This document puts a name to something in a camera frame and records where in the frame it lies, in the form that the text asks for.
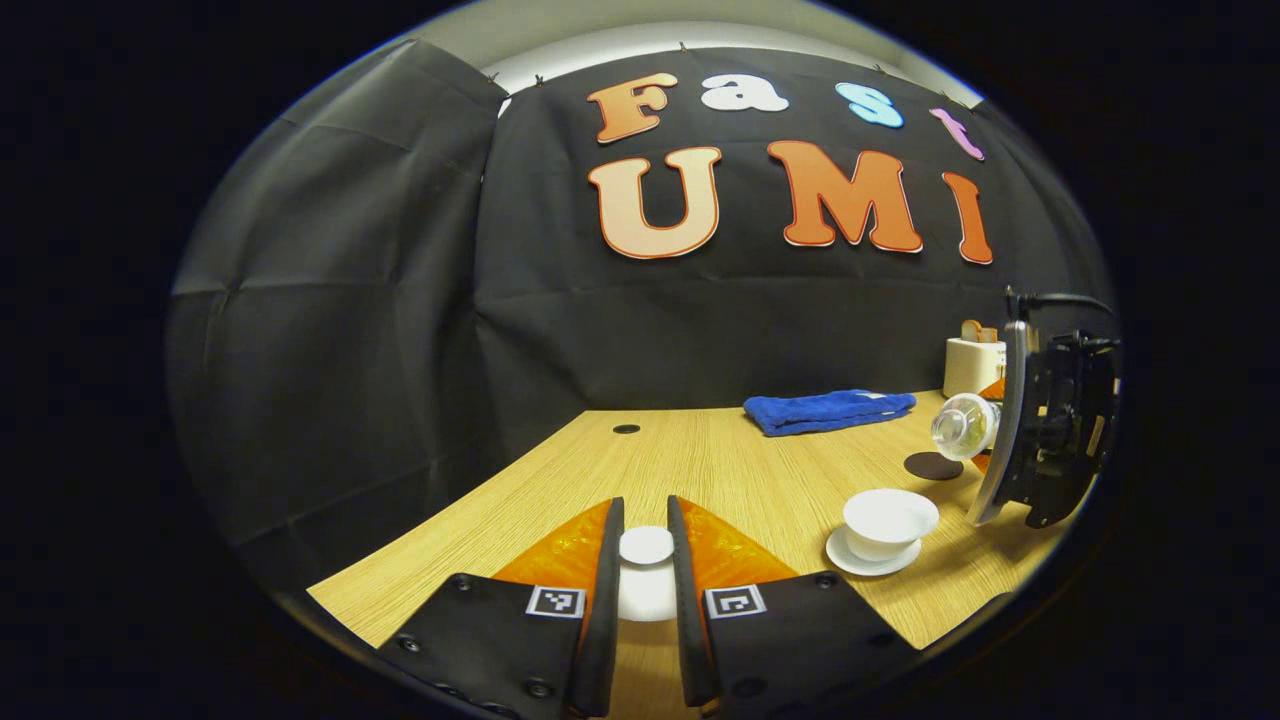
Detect white teacup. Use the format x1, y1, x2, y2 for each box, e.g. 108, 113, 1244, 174
842, 488, 941, 563

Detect clear water bottle green drink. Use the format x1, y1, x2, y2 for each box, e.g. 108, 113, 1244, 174
930, 393, 1003, 462

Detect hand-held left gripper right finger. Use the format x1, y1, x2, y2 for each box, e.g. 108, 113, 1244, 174
667, 494, 916, 719

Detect white saucer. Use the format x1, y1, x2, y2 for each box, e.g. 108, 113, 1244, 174
826, 525, 923, 578

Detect black backdrop cloth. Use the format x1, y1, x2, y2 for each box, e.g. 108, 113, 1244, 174
165, 38, 1116, 601

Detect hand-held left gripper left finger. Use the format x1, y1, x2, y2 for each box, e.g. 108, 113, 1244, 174
375, 497, 626, 719

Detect blue folded towel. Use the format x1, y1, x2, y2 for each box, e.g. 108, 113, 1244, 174
742, 389, 918, 438

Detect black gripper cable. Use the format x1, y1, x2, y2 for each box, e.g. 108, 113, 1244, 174
1004, 285, 1116, 323

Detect dark round coaster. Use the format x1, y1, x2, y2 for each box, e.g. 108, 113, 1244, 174
903, 451, 965, 482

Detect white teacup lid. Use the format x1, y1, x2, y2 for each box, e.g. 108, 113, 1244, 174
617, 526, 679, 623

